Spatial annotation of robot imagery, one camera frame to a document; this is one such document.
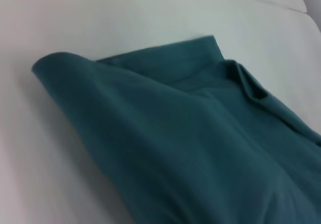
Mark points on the teal FREE! print t-shirt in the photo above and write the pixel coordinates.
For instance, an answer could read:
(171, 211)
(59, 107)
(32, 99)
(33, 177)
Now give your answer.
(188, 133)

